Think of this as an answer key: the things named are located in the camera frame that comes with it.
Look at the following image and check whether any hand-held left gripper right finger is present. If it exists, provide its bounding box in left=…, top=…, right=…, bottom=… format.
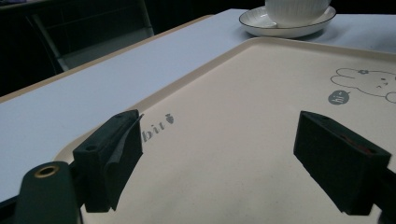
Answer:
left=292, top=110, right=392, bottom=217

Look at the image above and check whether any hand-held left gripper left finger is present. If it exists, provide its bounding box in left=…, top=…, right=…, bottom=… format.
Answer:
left=72, top=108, right=145, bottom=214

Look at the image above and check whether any beige tray with rabbit print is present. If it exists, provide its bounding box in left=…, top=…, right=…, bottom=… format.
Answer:
left=53, top=36, right=396, bottom=224

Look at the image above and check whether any dark metal chair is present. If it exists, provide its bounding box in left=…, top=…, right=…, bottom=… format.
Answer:
left=26, top=0, right=156, bottom=73

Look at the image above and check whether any white saucer with dark rim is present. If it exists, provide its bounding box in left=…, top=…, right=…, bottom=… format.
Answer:
left=238, top=5, right=337, bottom=39

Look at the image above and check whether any white ribbed cup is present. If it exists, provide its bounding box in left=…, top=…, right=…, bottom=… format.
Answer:
left=264, top=0, right=332, bottom=28

